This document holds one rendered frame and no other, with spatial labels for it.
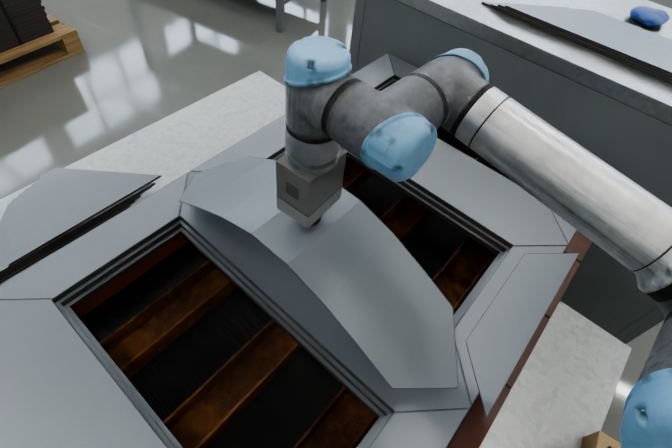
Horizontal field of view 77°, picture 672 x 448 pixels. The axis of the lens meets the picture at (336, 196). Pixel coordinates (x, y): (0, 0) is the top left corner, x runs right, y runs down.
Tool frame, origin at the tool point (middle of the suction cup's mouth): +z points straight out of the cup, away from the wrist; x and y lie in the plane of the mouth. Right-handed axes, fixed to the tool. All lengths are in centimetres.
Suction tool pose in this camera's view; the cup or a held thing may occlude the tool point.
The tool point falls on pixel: (308, 220)
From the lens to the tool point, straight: 71.1
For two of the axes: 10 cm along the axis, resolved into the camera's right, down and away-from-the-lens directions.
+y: -6.1, 5.6, -5.6
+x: 7.9, 5.1, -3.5
